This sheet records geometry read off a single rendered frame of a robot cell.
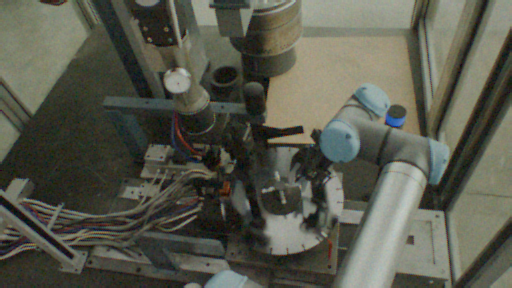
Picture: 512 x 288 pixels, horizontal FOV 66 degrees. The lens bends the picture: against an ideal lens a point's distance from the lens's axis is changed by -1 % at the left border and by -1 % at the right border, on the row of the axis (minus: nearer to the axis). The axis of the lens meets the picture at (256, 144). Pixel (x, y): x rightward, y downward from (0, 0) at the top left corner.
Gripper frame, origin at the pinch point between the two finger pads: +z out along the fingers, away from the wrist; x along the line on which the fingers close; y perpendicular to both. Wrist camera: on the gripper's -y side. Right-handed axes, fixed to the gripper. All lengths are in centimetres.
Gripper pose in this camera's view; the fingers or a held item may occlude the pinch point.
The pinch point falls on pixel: (293, 180)
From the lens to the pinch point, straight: 106.0
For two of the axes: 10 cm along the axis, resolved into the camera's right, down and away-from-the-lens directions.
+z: -4.2, 6.0, 6.8
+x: 8.9, 4.3, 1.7
